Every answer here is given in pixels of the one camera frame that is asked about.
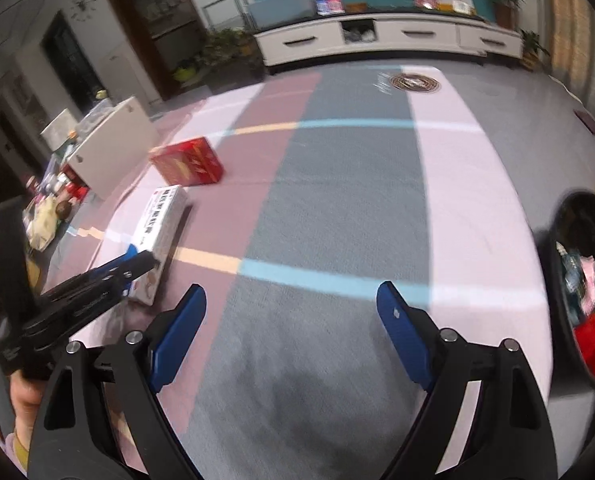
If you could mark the dark wooden doorway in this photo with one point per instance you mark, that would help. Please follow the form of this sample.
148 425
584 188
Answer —
157 20

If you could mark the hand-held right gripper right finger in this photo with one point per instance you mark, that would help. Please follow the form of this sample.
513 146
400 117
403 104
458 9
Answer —
402 335

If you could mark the black trash bin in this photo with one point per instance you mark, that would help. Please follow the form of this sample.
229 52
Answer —
552 260

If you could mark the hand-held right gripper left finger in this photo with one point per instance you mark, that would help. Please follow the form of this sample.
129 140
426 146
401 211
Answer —
177 340

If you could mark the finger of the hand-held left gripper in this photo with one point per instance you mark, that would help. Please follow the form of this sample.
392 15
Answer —
97 272
122 277

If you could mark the white container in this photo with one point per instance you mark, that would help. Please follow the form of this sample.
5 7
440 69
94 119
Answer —
58 130

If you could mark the white TV cabinet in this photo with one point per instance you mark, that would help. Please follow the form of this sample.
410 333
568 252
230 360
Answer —
417 35

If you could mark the yellow box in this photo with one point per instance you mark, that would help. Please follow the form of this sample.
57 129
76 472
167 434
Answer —
452 1

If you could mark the group of leafy potted plants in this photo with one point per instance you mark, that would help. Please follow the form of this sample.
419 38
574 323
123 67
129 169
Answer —
227 50

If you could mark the person's left hand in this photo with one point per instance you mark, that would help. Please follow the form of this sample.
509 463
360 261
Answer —
24 402

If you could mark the beige curtain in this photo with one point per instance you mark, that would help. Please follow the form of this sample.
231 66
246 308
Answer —
572 20

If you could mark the dark doormat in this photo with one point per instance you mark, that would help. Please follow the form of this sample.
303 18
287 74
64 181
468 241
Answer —
593 127

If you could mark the potted plant in brown pot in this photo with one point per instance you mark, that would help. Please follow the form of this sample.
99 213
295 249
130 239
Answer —
506 2

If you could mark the black wall clock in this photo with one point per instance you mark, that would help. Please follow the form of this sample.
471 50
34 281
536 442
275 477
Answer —
83 4

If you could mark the white barcode box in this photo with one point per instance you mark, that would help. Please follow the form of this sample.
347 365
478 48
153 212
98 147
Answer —
160 220

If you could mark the cream plastic bag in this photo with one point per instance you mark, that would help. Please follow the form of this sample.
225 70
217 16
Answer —
44 222

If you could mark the clear storage box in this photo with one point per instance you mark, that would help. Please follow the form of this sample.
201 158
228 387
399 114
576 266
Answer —
282 10

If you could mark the small potted plant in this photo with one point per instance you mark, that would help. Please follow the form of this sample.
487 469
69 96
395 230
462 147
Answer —
533 50

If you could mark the green basin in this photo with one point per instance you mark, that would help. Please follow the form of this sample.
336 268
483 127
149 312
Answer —
185 73

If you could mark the red packet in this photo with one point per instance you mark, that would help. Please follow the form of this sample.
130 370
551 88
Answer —
423 1

